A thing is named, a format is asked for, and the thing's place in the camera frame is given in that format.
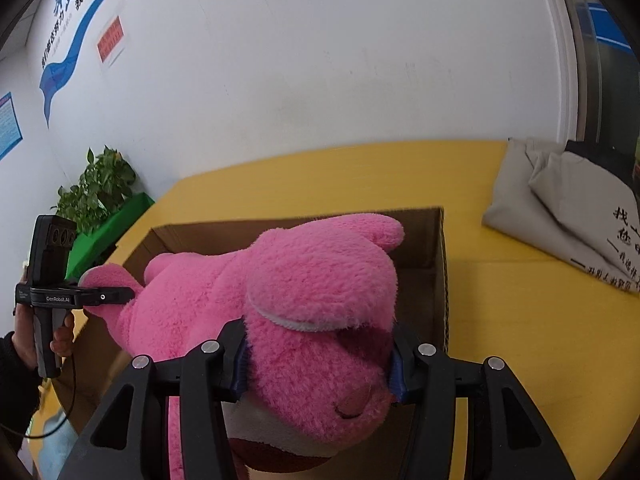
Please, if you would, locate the grey printed tote bag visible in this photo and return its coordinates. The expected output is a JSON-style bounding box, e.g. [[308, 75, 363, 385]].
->
[[481, 137, 640, 295]]

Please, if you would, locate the red wall notice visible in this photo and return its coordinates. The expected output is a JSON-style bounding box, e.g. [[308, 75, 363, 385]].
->
[[95, 14, 126, 65]]

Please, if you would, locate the blue framed wall poster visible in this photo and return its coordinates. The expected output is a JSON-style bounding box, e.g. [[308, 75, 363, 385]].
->
[[0, 91, 25, 161]]

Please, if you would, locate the glass door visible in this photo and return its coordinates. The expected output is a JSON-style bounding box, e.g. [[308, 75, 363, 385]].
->
[[555, 0, 640, 181]]

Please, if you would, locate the green leafy plant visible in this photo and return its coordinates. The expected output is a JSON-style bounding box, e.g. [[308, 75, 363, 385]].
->
[[51, 146, 137, 235]]

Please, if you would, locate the person's left forearm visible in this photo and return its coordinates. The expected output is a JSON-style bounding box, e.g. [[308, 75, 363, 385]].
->
[[0, 330, 45, 461]]

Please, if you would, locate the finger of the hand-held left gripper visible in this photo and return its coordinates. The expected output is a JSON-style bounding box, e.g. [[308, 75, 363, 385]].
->
[[81, 286, 136, 307]]

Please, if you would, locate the blue wall decal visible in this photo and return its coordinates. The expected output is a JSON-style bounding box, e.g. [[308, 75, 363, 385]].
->
[[39, 0, 151, 128]]

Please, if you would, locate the white door frame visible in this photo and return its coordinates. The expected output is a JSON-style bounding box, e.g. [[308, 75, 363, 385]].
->
[[540, 0, 587, 142]]

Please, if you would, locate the brown cardboard box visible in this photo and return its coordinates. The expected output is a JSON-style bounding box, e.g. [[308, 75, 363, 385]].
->
[[52, 206, 450, 441]]

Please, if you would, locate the green planter box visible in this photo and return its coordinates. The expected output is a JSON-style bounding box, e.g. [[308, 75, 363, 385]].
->
[[65, 192, 156, 283]]

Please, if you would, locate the person's left hand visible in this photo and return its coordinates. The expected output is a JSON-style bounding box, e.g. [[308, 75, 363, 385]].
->
[[49, 311, 76, 359]]

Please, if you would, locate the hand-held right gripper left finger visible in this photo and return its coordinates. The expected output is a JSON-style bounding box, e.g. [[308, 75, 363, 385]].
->
[[62, 319, 250, 480]]

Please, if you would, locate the pink plush toy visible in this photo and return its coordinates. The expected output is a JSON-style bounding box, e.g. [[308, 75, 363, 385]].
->
[[80, 212, 405, 480]]

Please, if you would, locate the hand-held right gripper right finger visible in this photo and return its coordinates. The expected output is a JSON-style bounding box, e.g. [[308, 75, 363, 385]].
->
[[389, 324, 576, 480]]

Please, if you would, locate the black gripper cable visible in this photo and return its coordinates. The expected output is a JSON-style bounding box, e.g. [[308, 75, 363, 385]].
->
[[0, 357, 77, 441]]

